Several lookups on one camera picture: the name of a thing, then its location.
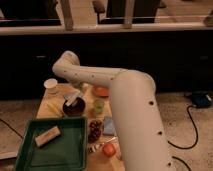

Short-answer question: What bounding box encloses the bunch of dark grapes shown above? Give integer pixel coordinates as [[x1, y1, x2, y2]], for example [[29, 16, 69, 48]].
[[88, 120, 102, 143]]

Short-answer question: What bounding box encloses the green cup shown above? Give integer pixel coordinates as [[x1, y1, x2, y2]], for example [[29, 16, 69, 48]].
[[93, 99, 105, 115]]

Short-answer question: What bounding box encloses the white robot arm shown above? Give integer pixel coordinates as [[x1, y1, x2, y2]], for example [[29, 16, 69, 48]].
[[52, 51, 176, 171]]

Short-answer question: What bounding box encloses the purple bowl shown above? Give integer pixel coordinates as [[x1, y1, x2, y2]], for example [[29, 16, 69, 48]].
[[62, 97, 86, 117]]

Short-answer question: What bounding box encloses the white handled brush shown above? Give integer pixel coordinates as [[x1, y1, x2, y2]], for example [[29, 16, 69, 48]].
[[64, 91, 83, 106]]

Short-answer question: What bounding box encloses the orange plate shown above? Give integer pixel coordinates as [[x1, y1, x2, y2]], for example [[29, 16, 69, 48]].
[[92, 86, 109, 97]]

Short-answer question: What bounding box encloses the blue sponge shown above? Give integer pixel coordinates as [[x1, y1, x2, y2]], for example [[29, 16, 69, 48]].
[[103, 117, 115, 136]]

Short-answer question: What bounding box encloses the white cup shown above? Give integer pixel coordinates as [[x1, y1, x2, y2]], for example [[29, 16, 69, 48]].
[[44, 78, 58, 94]]

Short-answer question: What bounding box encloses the metal spoon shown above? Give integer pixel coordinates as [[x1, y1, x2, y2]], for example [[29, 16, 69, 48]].
[[87, 137, 117, 153]]

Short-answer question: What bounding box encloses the black power adapter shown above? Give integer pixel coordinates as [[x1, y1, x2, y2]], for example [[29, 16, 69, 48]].
[[189, 93, 212, 108]]

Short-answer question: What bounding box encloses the green plastic tray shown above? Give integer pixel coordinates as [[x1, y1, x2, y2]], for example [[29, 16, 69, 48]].
[[14, 117, 87, 171]]

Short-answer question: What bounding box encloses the wooden block brush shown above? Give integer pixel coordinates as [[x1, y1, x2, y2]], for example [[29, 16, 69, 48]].
[[35, 126, 61, 147]]

